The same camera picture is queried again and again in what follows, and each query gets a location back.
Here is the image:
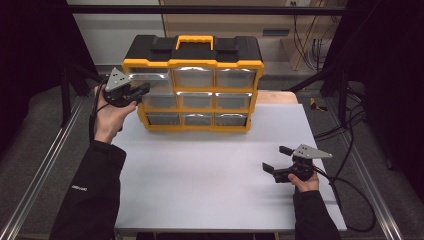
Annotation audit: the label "person's left hand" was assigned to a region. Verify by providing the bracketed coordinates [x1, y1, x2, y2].
[94, 85, 138, 145]

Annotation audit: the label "black horizontal frame bar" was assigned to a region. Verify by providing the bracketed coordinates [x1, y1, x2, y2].
[66, 4, 348, 16]

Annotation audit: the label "black curtain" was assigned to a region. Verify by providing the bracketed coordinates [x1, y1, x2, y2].
[321, 0, 424, 193]
[0, 0, 99, 151]

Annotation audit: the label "person's right hand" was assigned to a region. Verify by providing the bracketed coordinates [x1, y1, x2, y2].
[288, 171, 320, 194]

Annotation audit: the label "yellow black organizer cabinet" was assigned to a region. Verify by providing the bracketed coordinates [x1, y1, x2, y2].
[121, 34, 265, 133]

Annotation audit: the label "aluminium floor rail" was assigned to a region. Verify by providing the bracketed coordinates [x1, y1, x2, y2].
[0, 95, 85, 240]
[346, 143, 405, 240]

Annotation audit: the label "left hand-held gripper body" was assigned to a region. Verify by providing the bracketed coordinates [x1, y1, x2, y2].
[102, 67, 135, 108]

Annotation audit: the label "grey wall vent grille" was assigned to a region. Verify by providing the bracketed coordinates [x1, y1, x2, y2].
[262, 28, 291, 37]

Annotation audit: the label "wooden table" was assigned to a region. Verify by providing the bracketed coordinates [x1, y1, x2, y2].
[255, 89, 298, 105]

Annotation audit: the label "yellow black small object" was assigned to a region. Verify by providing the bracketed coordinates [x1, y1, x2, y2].
[309, 97, 328, 113]

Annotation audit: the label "transparent plastic drawer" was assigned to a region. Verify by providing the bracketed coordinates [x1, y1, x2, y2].
[128, 68, 174, 95]

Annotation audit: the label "grid of clear drawers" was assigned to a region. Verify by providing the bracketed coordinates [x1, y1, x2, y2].
[142, 66, 258, 128]

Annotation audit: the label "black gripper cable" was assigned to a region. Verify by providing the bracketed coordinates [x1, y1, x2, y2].
[88, 79, 112, 143]
[313, 165, 377, 233]

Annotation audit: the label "hanging wall cables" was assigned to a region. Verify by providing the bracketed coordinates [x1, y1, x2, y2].
[292, 14, 338, 73]

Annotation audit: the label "black floor cables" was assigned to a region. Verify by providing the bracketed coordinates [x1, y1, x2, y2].
[313, 79, 369, 142]

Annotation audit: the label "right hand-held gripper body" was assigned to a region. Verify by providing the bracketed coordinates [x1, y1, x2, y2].
[273, 143, 333, 184]

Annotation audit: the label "black frame strut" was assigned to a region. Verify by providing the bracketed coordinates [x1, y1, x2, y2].
[60, 62, 102, 128]
[285, 62, 350, 128]

